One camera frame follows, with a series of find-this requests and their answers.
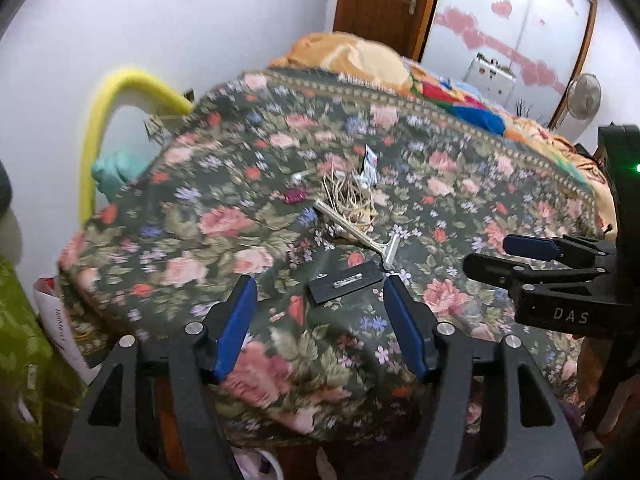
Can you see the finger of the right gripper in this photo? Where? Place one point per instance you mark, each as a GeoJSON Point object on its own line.
{"type": "Point", "coordinates": [494, 271]}

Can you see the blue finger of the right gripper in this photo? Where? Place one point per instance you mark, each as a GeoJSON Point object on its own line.
{"type": "Point", "coordinates": [542, 249]}

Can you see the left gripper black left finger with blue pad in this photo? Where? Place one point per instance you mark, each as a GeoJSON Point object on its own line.
{"type": "Point", "coordinates": [224, 329]}

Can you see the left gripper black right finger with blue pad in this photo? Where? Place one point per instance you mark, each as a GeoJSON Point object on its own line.
{"type": "Point", "coordinates": [413, 324]}

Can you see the white blue toothpaste tube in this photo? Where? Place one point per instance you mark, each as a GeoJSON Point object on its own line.
{"type": "Point", "coordinates": [368, 173]}

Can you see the silver disposable razor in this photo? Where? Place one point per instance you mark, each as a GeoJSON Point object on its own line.
{"type": "Point", "coordinates": [387, 251]}

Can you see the black flat card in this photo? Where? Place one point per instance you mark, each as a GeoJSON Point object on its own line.
{"type": "Point", "coordinates": [345, 282]}

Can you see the white electric fan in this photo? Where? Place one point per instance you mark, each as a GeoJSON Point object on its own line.
{"type": "Point", "coordinates": [583, 100]}

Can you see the white box with holes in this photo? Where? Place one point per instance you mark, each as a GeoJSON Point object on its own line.
{"type": "Point", "coordinates": [490, 79]}

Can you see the dark floral bedspread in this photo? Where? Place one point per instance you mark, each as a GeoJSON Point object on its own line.
{"type": "Point", "coordinates": [232, 195]}

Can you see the white paper bag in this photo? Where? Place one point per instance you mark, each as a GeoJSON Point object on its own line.
{"type": "Point", "coordinates": [56, 325]}

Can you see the green patterned bag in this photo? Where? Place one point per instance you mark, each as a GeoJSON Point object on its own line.
{"type": "Point", "coordinates": [40, 392]}

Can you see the teal cloth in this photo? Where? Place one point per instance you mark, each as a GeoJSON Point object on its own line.
{"type": "Point", "coordinates": [112, 172]}

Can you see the wardrobe with pink hearts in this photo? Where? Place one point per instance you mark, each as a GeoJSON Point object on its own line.
{"type": "Point", "coordinates": [541, 42]}

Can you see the brown wooden door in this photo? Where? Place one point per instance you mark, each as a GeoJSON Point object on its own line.
{"type": "Point", "coordinates": [400, 24]}

